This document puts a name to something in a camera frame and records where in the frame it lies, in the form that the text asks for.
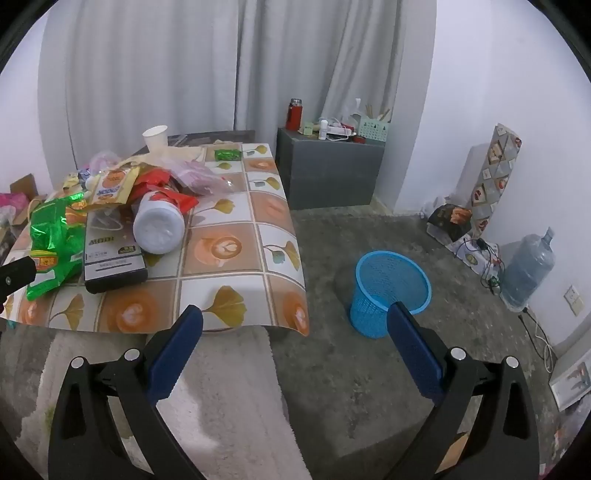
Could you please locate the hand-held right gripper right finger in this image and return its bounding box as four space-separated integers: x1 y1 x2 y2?
385 302 541 480

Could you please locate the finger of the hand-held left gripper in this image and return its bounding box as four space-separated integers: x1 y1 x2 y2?
0 256 37 296

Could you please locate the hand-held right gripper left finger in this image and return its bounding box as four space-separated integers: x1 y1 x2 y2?
48 305 204 480

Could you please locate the blue mesh wastebasket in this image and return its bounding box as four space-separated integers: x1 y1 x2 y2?
349 250 432 340

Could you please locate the black and white box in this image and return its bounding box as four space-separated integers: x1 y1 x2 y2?
83 208 148 295

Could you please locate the white plastic bottle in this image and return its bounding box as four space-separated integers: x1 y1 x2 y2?
133 191 186 254

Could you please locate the red snack wrapper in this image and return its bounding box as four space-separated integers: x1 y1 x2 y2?
131 168 199 215

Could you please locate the green snack bag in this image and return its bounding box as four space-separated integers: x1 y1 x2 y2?
26 193 88 302

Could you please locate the pink bag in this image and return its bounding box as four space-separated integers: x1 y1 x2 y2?
0 193 31 217

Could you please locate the brown cardboard box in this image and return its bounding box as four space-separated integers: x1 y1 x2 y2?
9 174 40 199

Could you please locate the table with patterned cloth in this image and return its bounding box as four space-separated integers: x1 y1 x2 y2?
0 142 309 337

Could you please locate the yellow snack packet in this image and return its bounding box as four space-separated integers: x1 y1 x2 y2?
92 166 140 206

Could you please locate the dark snack box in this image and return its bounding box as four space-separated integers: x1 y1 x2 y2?
427 204 474 243

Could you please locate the blue water jug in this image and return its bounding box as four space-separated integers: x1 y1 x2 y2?
500 227 556 310

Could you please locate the white flat box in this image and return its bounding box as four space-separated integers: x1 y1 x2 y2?
549 348 591 411

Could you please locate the clear plastic bag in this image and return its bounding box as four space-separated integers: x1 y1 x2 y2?
161 159 234 195

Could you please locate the patterned tablecloth roll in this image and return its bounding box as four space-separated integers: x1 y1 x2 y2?
466 124 522 241

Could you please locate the white paper cup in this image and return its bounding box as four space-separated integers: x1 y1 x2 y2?
142 126 168 155

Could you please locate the grey cabinet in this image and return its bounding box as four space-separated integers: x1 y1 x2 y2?
276 128 386 210

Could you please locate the dark printed board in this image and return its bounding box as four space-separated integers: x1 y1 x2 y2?
166 130 257 147

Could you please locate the grey curtain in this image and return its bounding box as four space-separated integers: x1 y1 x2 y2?
39 0 437 174

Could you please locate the white cable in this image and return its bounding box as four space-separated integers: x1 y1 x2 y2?
519 309 555 372

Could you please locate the wall outlet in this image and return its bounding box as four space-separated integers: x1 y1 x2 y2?
566 285 585 317

